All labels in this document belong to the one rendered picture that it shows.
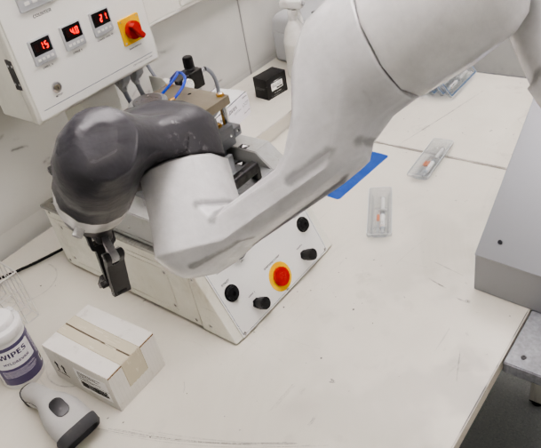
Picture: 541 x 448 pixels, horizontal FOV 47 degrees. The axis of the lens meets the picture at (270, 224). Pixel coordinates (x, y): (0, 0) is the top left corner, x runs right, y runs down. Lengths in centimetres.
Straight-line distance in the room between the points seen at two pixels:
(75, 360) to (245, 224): 68
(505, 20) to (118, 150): 34
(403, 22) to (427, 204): 105
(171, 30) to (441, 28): 152
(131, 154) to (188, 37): 143
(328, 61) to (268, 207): 14
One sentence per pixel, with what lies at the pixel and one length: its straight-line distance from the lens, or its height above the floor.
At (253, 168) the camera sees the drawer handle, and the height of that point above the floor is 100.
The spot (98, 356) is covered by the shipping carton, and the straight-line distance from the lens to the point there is 118.
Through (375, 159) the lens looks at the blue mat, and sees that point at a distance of 169.
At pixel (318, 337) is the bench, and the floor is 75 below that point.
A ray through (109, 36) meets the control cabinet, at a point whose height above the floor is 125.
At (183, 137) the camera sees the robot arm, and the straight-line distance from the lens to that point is 63.
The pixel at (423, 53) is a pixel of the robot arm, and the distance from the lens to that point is 49.
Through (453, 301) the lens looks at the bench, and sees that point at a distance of 127.
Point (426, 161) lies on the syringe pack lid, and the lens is 163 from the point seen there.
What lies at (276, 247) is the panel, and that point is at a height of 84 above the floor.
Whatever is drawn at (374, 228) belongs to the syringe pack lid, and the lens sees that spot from 141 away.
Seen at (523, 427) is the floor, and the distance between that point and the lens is 202.
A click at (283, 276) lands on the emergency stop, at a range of 128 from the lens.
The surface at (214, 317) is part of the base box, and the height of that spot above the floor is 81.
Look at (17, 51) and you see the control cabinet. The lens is 125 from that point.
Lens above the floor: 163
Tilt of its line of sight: 36 degrees down
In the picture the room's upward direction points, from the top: 11 degrees counter-clockwise
